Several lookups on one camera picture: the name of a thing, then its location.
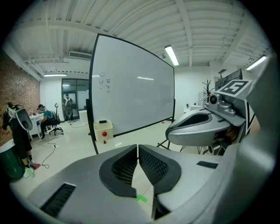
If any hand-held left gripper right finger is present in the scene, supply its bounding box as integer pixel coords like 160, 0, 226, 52
139, 144, 221, 221

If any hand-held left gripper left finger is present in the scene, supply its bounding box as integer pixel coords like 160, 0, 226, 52
27, 144, 153, 224

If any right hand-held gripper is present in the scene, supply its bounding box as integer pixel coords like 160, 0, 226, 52
165, 80, 261, 154

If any cream plastic box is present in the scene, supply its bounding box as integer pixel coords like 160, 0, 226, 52
93, 119, 114, 143

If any whiteboard on black stand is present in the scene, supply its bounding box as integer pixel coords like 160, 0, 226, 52
86, 33, 177, 155

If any black coat rack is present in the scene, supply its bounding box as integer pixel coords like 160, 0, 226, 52
201, 80, 212, 101

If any green plastic bottle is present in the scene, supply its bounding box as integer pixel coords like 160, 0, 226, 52
23, 167, 35, 178

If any white cabinet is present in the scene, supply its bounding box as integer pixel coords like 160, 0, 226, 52
78, 109, 89, 123

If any black office chair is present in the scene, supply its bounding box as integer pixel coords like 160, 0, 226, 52
48, 102, 64, 136

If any green barrel with white top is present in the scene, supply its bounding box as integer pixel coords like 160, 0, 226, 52
0, 140, 26, 180

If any white desk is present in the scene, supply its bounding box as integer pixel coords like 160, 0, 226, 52
28, 113, 44, 140

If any black framed glass door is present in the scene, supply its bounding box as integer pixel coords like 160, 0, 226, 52
61, 78, 90, 122

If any ceiling air vent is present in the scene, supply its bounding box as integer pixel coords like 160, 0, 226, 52
69, 51, 92, 61

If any black floor cable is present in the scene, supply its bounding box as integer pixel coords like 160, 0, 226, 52
70, 122, 88, 129
40, 133, 60, 169

